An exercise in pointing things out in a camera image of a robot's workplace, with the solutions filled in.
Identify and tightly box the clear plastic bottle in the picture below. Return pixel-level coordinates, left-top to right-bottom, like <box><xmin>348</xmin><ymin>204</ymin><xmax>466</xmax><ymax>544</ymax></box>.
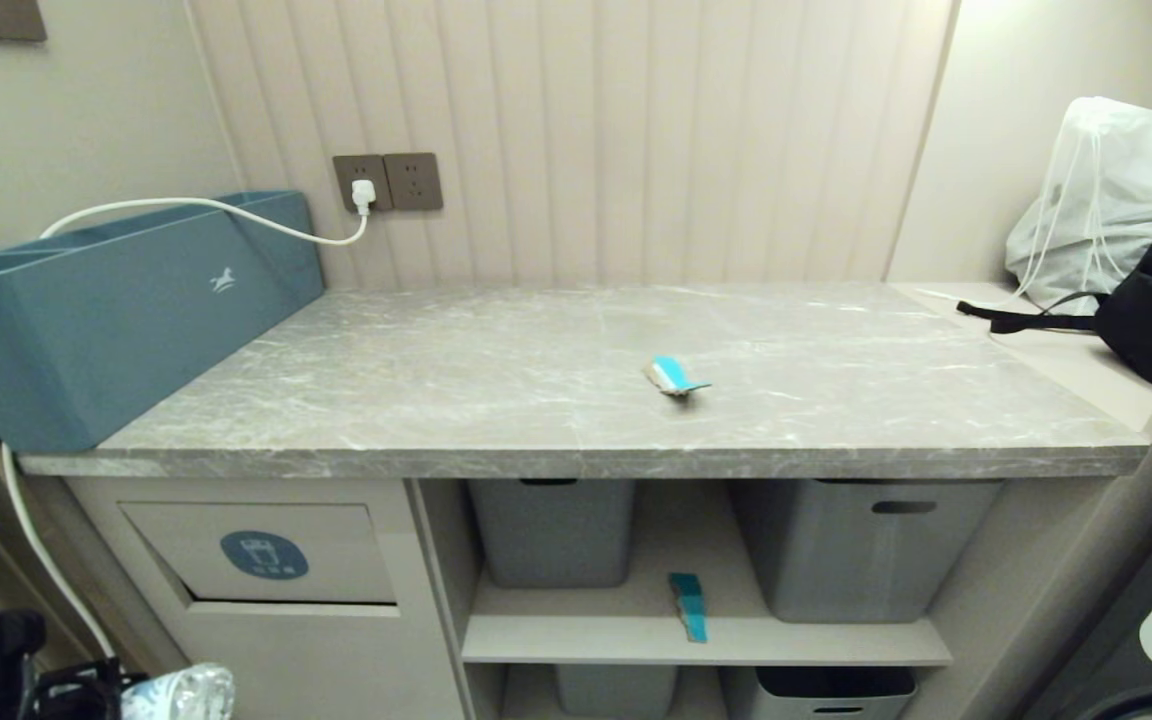
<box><xmin>120</xmin><ymin>662</ymin><xmax>236</xmax><ymax>720</ymax></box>

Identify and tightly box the small grey storage bin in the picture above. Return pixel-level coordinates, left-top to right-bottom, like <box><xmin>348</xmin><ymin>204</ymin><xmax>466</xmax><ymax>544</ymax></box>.
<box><xmin>552</xmin><ymin>664</ymin><xmax>679</xmax><ymax>719</ymax></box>
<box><xmin>467</xmin><ymin>479</ymin><xmax>637</xmax><ymax>590</ymax></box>

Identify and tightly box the large grey storage bin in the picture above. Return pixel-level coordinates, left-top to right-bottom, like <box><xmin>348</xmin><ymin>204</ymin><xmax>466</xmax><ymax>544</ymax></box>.
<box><xmin>730</xmin><ymin>479</ymin><xmax>1003</xmax><ymax>625</ymax></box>

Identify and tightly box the trash bin flap door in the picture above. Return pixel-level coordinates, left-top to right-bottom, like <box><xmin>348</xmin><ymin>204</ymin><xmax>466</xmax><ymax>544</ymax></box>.
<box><xmin>120</xmin><ymin>502</ymin><xmax>398</xmax><ymax>605</ymax></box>

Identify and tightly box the beige counter cabinet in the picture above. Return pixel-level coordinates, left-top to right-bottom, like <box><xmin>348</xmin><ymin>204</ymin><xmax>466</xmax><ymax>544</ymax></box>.
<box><xmin>64</xmin><ymin>475</ymin><xmax>1119</xmax><ymax>720</ymax></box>

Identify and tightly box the grey bin with dark rim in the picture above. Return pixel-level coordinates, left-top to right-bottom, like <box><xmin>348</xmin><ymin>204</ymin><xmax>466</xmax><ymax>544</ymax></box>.
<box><xmin>754</xmin><ymin>666</ymin><xmax>919</xmax><ymax>720</ymax></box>

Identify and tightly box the crumpled blue wrapper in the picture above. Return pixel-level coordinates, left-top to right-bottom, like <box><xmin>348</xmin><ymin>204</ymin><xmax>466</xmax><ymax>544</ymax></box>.
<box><xmin>643</xmin><ymin>355</ymin><xmax>713</xmax><ymax>399</ymax></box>

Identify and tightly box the flat blue wrapper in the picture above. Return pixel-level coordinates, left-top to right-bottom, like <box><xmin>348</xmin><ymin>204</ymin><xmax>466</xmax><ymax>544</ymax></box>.
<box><xmin>668</xmin><ymin>572</ymin><xmax>709</xmax><ymax>644</ymax></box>

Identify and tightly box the blue-grey plastic storage box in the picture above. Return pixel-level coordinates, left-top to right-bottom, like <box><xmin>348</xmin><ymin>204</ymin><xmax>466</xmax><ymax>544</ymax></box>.
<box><xmin>0</xmin><ymin>190</ymin><xmax>326</xmax><ymax>454</ymax></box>

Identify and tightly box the dark grey appliance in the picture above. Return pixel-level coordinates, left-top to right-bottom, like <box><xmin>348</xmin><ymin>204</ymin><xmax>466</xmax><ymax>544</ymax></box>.
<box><xmin>1024</xmin><ymin>478</ymin><xmax>1152</xmax><ymax>720</ymax></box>

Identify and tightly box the grey wall socket panel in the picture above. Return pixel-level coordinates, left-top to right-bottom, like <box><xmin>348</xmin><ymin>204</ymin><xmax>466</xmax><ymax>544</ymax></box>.
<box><xmin>383</xmin><ymin>152</ymin><xmax>444</xmax><ymax>213</ymax></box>

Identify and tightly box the brown wall socket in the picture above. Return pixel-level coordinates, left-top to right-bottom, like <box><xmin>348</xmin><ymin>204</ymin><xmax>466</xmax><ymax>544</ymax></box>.
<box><xmin>333</xmin><ymin>154</ymin><xmax>394</xmax><ymax>214</ymax></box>

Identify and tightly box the white power cable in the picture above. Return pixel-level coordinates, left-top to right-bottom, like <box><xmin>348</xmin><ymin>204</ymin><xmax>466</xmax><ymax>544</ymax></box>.
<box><xmin>0</xmin><ymin>189</ymin><xmax>371</xmax><ymax>663</ymax></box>

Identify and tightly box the white drawstring bag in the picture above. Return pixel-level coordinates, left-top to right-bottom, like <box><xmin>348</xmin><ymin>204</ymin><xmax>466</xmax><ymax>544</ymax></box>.
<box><xmin>1004</xmin><ymin>96</ymin><xmax>1152</xmax><ymax>317</ymax></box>

